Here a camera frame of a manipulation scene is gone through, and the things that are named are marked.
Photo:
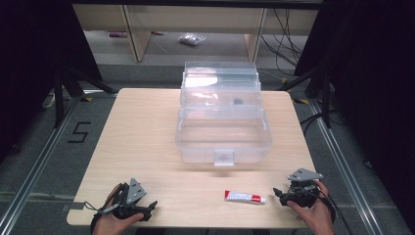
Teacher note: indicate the light wooden desk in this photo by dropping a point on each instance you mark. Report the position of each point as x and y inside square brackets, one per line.
[195, 18]

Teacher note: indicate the person's left hand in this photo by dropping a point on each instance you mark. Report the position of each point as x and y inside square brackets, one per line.
[111, 223]

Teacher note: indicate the black metal stand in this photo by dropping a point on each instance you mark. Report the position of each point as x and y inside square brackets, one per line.
[323, 94]
[60, 98]

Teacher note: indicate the yellow black floor tape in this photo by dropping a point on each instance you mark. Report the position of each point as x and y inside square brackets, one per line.
[301, 101]
[86, 99]

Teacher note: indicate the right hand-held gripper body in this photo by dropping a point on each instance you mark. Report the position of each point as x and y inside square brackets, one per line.
[302, 189]

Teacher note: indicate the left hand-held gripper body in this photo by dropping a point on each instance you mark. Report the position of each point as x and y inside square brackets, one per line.
[134, 192]

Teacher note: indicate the small dark object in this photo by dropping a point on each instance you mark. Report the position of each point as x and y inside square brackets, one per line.
[238, 101]

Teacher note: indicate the pink object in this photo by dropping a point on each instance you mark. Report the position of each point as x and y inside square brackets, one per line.
[117, 34]

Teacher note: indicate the clear plastic storage box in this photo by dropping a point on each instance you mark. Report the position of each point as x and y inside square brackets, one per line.
[223, 130]

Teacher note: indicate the clear plastic bag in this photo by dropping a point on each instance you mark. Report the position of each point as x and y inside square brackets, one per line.
[192, 39]

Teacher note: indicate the person's right hand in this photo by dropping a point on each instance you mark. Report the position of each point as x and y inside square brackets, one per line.
[313, 218]

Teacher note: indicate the black curtain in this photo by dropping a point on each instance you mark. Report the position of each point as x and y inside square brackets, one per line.
[36, 49]
[375, 81]

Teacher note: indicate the metal floor rail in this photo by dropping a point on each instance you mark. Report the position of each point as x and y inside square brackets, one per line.
[36, 163]
[345, 169]

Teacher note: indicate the red and white tube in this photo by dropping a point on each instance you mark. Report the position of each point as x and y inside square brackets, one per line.
[243, 197]

